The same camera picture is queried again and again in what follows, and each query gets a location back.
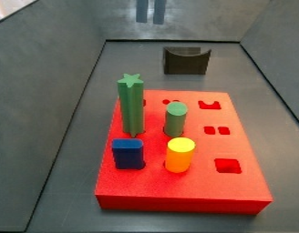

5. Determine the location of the blue double-square slotted block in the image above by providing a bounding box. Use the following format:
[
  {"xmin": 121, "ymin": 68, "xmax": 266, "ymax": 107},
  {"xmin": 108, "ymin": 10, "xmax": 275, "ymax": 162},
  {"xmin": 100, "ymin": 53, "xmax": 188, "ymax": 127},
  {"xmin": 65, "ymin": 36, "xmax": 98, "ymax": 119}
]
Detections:
[{"xmin": 136, "ymin": 0, "xmax": 167, "ymax": 25}]

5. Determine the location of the red shape-sorter board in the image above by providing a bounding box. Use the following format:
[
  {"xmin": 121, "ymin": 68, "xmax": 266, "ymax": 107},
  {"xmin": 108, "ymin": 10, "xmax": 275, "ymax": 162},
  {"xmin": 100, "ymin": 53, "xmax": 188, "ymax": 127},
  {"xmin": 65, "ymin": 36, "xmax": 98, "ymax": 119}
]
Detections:
[{"xmin": 94, "ymin": 90, "xmax": 272, "ymax": 215}]

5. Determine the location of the green cylinder peg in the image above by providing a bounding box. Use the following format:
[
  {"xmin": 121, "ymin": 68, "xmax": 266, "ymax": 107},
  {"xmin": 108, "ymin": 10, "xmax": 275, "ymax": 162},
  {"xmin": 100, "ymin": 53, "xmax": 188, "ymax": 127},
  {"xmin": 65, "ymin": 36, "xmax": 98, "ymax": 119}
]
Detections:
[{"xmin": 164, "ymin": 102, "xmax": 187, "ymax": 137}]

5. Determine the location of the green star-shaped peg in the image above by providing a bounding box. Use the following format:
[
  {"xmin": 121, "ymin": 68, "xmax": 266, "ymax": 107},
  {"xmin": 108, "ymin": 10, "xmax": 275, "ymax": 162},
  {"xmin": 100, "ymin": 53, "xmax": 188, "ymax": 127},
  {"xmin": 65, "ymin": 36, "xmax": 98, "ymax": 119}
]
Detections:
[{"xmin": 116, "ymin": 74, "xmax": 144, "ymax": 137}]

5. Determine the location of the dark blue block peg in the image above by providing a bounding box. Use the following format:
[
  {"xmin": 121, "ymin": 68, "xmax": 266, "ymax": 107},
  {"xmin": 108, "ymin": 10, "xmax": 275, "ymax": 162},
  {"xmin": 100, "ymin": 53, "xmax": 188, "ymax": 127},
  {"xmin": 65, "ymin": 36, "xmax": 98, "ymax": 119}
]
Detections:
[{"xmin": 112, "ymin": 138, "xmax": 144, "ymax": 169}]

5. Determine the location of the yellow cylinder peg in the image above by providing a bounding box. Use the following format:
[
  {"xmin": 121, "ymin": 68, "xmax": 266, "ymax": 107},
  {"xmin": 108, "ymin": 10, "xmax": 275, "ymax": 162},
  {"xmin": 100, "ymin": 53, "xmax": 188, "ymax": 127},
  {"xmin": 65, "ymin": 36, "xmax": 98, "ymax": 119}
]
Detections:
[{"xmin": 165, "ymin": 137, "xmax": 196, "ymax": 173}]

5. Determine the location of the black curved holder stand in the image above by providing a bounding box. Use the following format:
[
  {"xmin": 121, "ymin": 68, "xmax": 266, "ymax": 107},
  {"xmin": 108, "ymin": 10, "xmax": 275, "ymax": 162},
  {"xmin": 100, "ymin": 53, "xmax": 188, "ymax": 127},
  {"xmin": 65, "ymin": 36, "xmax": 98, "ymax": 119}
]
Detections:
[{"xmin": 163, "ymin": 46, "xmax": 211, "ymax": 75}]

